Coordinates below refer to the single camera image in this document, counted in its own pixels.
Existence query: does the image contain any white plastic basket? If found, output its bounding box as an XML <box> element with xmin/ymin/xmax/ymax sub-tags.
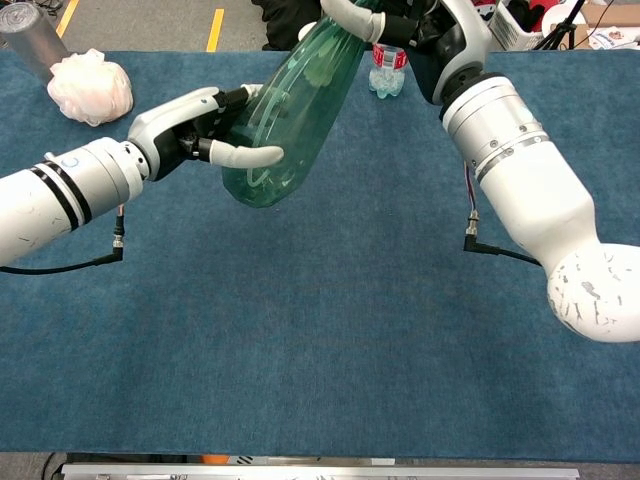
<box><xmin>489</xmin><ymin>0</ymin><xmax>557</xmax><ymax>52</ymax></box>

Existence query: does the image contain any green spray bottle black trigger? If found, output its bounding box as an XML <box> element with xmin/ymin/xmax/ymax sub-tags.
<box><xmin>221</xmin><ymin>0</ymin><xmax>382</xmax><ymax>208</ymax></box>

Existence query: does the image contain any grey metal cylinder can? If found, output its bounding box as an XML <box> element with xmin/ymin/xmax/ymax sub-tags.
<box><xmin>0</xmin><ymin>2</ymin><xmax>70</xmax><ymax>86</ymax></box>

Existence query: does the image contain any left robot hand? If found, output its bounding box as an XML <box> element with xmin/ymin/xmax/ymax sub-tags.
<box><xmin>127</xmin><ymin>83</ymin><xmax>286</xmax><ymax>183</ymax></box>

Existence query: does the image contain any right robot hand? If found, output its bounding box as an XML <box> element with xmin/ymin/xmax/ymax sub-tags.
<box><xmin>319</xmin><ymin>0</ymin><xmax>489</xmax><ymax>106</ymax></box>

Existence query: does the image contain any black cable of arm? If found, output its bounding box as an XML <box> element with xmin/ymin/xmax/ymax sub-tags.
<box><xmin>462</xmin><ymin>162</ymin><xmax>544</xmax><ymax>268</ymax></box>
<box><xmin>0</xmin><ymin>207</ymin><xmax>125</xmax><ymax>276</ymax></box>

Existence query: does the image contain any black tripod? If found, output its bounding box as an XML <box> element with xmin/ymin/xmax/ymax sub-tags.
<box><xmin>532</xmin><ymin>0</ymin><xmax>589</xmax><ymax>51</ymax></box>

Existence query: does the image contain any person in black clothes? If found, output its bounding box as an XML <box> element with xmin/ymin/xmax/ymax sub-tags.
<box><xmin>251</xmin><ymin>0</ymin><xmax>331</xmax><ymax>52</ymax></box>

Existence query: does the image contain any blue felt table mat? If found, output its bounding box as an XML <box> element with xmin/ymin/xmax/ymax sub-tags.
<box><xmin>0</xmin><ymin>49</ymin><xmax>640</xmax><ymax>464</ymax></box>

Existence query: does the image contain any aluminium rail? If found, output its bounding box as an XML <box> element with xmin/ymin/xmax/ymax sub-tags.
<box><xmin>59</xmin><ymin>462</ymin><xmax>581</xmax><ymax>480</ymax></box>

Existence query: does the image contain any clear water bottle red label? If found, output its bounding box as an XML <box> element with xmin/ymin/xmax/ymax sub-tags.
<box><xmin>368</xmin><ymin>42</ymin><xmax>410</xmax><ymax>100</ymax></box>

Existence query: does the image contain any green Pringles can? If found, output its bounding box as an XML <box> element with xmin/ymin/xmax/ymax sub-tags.
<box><xmin>469</xmin><ymin>0</ymin><xmax>501</xmax><ymax>24</ymax></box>

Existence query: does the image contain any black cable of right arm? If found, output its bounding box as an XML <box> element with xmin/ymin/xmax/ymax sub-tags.
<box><xmin>462</xmin><ymin>162</ymin><xmax>544</xmax><ymax>268</ymax></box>

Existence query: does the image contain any white paper cup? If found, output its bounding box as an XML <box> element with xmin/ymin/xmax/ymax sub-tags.
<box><xmin>297</xmin><ymin>22</ymin><xmax>324</xmax><ymax>46</ymax></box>

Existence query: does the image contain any white mesh bath sponge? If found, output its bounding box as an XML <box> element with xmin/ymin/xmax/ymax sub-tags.
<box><xmin>46</xmin><ymin>48</ymin><xmax>135</xmax><ymax>128</ymax></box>

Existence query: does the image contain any cardboard box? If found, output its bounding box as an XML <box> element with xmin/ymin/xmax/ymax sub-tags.
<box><xmin>581</xmin><ymin>0</ymin><xmax>640</xmax><ymax>51</ymax></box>

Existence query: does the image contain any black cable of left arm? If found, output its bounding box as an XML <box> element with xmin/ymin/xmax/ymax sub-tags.
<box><xmin>0</xmin><ymin>207</ymin><xmax>125</xmax><ymax>276</ymax></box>

